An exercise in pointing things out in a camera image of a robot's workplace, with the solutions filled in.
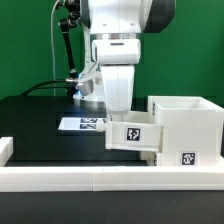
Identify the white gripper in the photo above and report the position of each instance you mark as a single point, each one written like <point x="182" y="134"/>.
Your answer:
<point x="118" y="82"/>

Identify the white drawer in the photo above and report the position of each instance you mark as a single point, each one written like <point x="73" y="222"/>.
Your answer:
<point x="134" y="132"/>
<point x="149" y="157"/>

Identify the white drawer cabinet box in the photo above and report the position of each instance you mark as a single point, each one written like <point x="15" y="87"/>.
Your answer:
<point x="192" y="129"/>

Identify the white front drawer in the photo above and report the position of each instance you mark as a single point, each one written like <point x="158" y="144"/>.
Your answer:
<point x="149" y="157"/>

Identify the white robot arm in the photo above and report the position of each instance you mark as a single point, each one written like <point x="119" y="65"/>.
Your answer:
<point x="112" y="29"/>

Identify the white marker sheet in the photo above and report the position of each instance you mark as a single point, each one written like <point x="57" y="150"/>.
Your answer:
<point x="78" y="123"/>

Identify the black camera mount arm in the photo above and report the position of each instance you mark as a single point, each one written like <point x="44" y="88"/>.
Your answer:
<point x="66" y="24"/>

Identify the white left border rail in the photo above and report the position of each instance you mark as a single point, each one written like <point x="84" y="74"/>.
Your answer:
<point x="6" y="150"/>

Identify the white border rail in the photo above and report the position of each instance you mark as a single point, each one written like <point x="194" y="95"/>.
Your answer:
<point x="6" y="150"/>
<point x="37" y="179"/>

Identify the white front border rail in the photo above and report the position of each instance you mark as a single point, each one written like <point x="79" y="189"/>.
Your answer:
<point x="37" y="179"/>

